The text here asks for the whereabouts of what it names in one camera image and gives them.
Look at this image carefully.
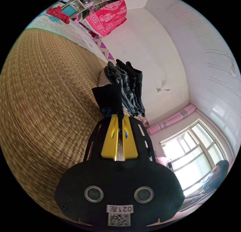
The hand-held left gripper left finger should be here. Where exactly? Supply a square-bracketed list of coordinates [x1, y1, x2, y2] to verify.
[101, 115, 119, 159]

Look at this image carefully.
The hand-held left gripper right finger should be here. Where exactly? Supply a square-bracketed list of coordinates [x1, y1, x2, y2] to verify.
[122, 116, 139, 159]

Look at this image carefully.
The dark blue long sleeve shirt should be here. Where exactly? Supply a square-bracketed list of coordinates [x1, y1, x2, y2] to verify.
[91, 84, 129, 138]

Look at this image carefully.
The pink curtain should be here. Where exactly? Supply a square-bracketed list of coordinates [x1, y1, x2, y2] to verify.
[146, 104, 197, 135]

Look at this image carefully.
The pile of clothes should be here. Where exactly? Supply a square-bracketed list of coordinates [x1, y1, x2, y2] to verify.
[98, 59, 146, 117]

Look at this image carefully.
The window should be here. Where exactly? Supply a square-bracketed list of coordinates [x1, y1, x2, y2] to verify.
[159, 118, 230, 196]

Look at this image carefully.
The bed with woven mat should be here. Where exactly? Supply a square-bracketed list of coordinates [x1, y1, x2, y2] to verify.
[0, 9, 151, 227]

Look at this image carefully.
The person's body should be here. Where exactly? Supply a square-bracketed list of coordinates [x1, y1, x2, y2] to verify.
[179, 160, 230, 212]

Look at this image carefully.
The red patterned blanket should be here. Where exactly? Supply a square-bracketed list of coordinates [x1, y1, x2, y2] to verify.
[79, 0, 128, 38]

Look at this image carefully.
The red garment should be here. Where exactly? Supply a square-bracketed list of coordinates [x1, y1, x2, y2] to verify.
[46, 6, 71, 24]

